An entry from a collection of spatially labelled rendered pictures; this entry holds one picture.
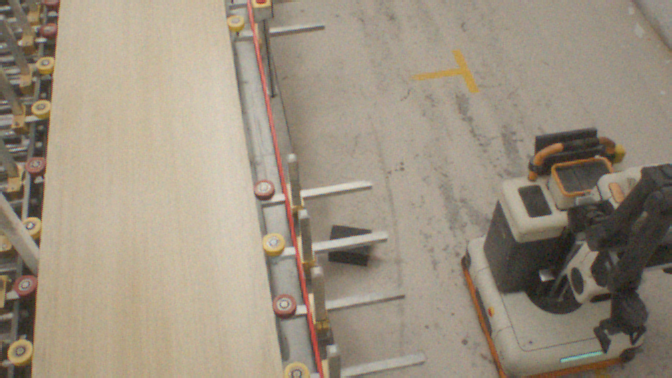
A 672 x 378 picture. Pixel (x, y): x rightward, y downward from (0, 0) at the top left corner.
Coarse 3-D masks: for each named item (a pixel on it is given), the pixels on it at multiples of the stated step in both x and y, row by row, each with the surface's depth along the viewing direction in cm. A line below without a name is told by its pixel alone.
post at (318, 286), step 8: (312, 272) 205; (320, 272) 204; (312, 280) 206; (320, 280) 206; (312, 288) 214; (320, 288) 210; (320, 296) 214; (320, 304) 218; (320, 312) 223; (320, 320) 227; (320, 336) 237
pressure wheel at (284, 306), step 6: (282, 294) 227; (288, 294) 227; (276, 300) 226; (282, 300) 226; (288, 300) 226; (294, 300) 226; (276, 306) 224; (282, 306) 225; (288, 306) 225; (294, 306) 224; (276, 312) 223; (282, 312) 223; (288, 312) 223; (294, 312) 225
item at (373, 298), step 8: (400, 288) 235; (360, 296) 234; (368, 296) 234; (376, 296) 234; (384, 296) 233; (392, 296) 233; (400, 296) 234; (328, 304) 232; (336, 304) 232; (344, 304) 232; (352, 304) 232; (360, 304) 233; (368, 304) 234; (296, 312) 230; (304, 312) 230; (328, 312) 233; (288, 320) 231
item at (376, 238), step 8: (384, 232) 251; (336, 240) 249; (344, 240) 249; (352, 240) 249; (360, 240) 249; (368, 240) 249; (376, 240) 250; (384, 240) 251; (288, 248) 247; (320, 248) 247; (328, 248) 248; (336, 248) 249; (344, 248) 250; (272, 256) 245; (280, 256) 245; (288, 256) 246
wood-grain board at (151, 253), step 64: (64, 0) 326; (128, 0) 325; (192, 0) 324; (64, 64) 298; (128, 64) 297; (192, 64) 297; (64, 128) 275; (128, 128) 274; (192, 128) 274; (64, 192) 255; (128, 192) 254; (192, 192) 254; (64, 256) 238; (128, 256) 237; (192, 256) 237; (256, 256) 237; (64, 320) 223; (128, 320) 222; (192, 320) 222; (256, 320) 222
